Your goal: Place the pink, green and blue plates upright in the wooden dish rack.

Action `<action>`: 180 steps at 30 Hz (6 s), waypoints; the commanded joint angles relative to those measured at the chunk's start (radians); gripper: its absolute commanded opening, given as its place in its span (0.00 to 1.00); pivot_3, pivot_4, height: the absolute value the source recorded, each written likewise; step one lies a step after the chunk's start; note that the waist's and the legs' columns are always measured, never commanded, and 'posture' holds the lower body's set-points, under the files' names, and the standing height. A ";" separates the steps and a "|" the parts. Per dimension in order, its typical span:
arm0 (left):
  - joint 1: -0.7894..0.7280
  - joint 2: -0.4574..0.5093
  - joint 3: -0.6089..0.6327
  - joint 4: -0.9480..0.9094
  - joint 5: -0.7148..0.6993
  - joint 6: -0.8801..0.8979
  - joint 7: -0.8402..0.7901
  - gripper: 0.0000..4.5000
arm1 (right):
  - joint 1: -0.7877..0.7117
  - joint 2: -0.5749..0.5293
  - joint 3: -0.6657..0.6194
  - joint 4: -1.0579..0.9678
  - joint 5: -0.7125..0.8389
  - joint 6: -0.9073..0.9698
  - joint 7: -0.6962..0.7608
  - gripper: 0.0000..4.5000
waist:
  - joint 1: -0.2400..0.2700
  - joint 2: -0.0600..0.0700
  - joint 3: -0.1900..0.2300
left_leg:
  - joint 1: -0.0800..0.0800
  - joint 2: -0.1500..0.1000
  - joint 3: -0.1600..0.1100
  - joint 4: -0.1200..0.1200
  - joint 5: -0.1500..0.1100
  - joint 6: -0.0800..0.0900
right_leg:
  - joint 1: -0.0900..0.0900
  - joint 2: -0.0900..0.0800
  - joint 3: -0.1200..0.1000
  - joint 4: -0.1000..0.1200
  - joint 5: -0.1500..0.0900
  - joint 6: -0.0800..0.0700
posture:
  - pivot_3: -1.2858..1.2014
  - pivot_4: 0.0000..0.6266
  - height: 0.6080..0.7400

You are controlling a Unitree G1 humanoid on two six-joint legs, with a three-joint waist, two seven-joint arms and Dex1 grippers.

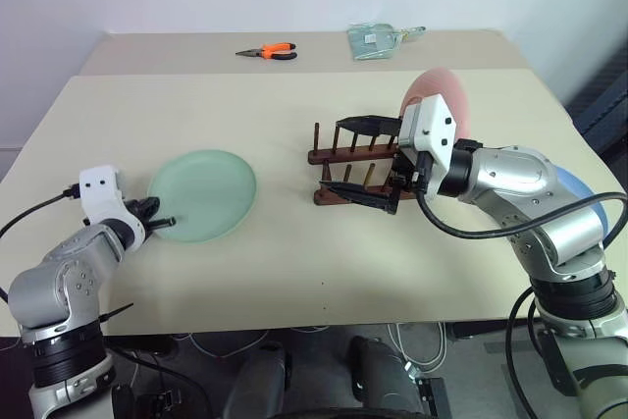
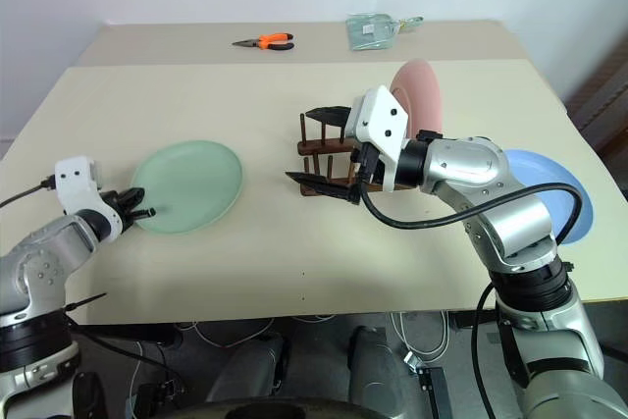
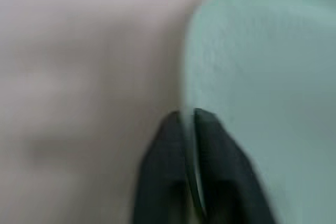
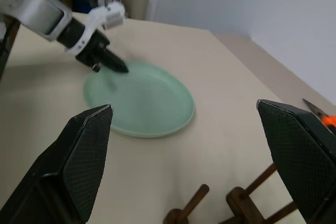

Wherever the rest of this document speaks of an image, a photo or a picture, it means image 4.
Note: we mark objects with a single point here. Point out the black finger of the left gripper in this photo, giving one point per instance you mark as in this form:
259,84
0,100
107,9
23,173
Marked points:
115,62

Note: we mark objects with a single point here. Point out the beige cylinder roll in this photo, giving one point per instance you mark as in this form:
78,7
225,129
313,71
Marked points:
136,2

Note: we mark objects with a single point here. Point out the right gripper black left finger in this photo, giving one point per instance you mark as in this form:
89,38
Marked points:
78,166

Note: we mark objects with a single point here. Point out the black stand frame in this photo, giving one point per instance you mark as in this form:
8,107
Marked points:
6,43

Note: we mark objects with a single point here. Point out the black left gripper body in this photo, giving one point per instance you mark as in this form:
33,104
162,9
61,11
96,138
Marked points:
93,51

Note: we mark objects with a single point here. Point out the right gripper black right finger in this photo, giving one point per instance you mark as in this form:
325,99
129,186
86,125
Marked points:
296,150

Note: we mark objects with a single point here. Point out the wooden dish rack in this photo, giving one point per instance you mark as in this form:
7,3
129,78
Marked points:
244,200

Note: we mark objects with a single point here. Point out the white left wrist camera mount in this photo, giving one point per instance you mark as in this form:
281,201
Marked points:
101,15

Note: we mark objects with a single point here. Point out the green plate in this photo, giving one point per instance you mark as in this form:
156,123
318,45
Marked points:
147,103

